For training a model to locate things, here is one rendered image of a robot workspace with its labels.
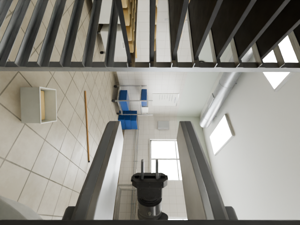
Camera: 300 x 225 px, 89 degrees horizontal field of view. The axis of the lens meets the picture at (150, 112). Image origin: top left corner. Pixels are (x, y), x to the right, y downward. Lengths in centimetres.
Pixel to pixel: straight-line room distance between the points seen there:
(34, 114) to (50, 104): 22
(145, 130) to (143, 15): 369
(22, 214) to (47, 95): 137
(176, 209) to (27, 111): 437
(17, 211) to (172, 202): 473
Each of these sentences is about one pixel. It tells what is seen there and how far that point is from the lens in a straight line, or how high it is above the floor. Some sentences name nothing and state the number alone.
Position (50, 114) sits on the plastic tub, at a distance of 172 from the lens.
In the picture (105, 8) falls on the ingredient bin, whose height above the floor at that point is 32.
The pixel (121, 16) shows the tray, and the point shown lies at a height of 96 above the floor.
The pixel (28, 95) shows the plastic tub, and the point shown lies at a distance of 157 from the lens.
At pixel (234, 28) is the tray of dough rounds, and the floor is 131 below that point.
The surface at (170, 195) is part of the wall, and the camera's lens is 507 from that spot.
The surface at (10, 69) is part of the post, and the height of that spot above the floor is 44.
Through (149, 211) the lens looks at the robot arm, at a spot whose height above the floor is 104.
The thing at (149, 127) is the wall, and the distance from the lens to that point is 581.
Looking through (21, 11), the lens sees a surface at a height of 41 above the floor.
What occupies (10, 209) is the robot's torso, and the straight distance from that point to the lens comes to 47.
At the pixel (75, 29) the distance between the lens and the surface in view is 87.
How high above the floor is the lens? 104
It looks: level
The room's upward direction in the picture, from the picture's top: 90 degrees clockwise
